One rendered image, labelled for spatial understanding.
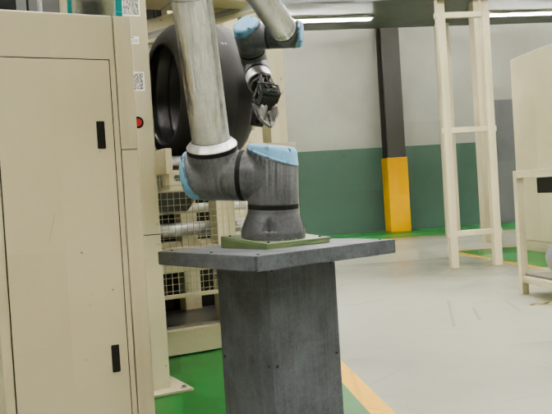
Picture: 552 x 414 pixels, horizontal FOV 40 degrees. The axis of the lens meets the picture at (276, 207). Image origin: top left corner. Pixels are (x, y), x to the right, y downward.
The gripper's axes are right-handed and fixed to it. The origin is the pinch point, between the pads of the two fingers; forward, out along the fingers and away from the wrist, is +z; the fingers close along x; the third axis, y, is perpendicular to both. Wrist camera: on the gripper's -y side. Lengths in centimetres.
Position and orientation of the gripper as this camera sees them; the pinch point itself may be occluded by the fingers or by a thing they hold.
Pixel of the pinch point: (269, 126)
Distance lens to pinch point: 244.5
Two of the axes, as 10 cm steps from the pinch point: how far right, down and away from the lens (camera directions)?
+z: 1.8, 7.1, -6.8
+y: 3.1, -7.0, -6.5
